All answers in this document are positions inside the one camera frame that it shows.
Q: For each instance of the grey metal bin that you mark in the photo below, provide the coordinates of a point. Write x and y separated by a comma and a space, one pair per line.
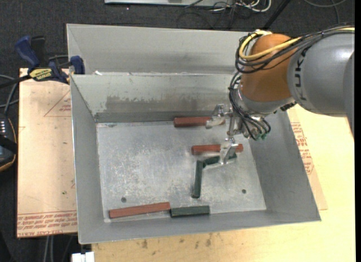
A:
146, 159

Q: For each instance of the red-brown flat block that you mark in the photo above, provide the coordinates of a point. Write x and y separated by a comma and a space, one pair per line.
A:
189, 121
138, 210
206, 149

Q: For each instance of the dark green flat block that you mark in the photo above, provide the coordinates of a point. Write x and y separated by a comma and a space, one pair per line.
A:
198, 179
211, 160
190, 211

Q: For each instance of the brown cardboard board, red print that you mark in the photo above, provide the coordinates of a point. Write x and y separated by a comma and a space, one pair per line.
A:
45, 148

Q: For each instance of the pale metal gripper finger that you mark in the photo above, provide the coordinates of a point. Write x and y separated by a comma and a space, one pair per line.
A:
215, 117
229, 151

